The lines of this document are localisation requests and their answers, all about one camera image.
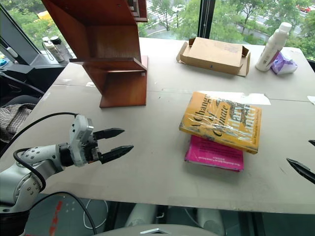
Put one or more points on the white paper scrap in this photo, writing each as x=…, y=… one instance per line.
x=311, y=99

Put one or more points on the grey rounded robot body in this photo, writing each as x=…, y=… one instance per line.
x=157, y=231

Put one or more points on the open flat cardboard box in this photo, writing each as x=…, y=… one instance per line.
x=214, y=55

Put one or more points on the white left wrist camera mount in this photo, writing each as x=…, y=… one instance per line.
x=80, y=137

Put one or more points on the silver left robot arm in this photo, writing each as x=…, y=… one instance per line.
x=37, y=157

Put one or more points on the white plastic bottle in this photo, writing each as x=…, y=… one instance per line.
x=270, y=46

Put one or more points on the checked cloth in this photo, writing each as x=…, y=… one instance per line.
x=13, y=118

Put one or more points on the purple and white packet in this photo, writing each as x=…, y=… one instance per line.
x=283, y=64

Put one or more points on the clear bottle with black lid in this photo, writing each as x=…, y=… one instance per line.
x=60, y=48

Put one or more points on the yellow book in plastic wrap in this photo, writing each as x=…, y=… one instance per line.
x=221, y=120

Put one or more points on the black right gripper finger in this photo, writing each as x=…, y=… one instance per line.
x=302, y=169
x=312, y=142

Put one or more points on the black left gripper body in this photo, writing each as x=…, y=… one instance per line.
x=94, y=151

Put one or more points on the brown wooden bookshelf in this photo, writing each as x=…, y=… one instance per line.
x=110, y=49

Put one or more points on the pink book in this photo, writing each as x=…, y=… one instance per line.
x=211, y=153

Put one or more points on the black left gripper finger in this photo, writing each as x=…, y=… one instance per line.
x=109, y=133
x=116, y=152

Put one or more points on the black window frame post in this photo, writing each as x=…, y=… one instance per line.
x=206, y=17

